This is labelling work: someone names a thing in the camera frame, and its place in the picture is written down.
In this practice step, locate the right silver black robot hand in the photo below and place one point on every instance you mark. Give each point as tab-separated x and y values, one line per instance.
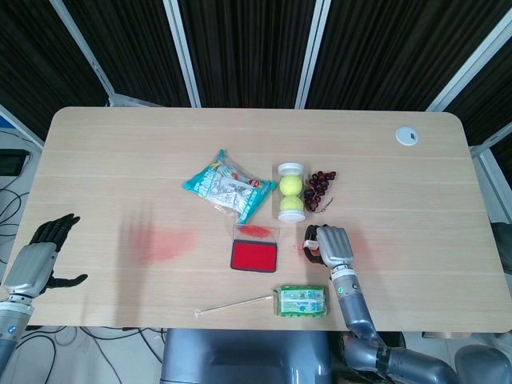
336	246

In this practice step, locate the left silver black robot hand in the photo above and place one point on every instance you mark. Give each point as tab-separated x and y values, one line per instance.
30	266

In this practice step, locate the red white stamp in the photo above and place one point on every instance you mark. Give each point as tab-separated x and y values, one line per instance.
310	242

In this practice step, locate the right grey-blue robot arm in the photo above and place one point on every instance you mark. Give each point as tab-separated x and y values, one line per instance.
356	304

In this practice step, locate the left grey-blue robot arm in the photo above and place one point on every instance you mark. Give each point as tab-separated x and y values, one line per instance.
14	324

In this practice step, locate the clear tennis ball tube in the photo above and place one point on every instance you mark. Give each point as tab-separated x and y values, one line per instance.
291	217

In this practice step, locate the dark red grape bunch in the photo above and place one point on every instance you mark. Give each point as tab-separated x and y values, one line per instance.
318	188

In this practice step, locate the yellow tennis ball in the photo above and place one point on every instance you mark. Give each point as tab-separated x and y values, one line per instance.
291	204
290	186

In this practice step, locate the green packaged food pack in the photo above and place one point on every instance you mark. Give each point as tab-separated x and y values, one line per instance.
302	302

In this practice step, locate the red ink pad case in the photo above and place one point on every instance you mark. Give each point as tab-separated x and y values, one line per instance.
254	256

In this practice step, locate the black box device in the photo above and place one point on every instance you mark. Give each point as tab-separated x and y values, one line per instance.
12	162

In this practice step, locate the wrapped wooden chopsticks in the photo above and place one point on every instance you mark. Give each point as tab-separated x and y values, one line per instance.
236	305

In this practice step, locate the teal snack bag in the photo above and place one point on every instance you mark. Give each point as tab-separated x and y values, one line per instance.
228	190

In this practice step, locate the grey-blue robot torso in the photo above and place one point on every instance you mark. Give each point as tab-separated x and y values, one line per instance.
248	356

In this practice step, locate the white partition post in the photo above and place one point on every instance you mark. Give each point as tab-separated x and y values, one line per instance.
86	52
468	68
312	52
184	52

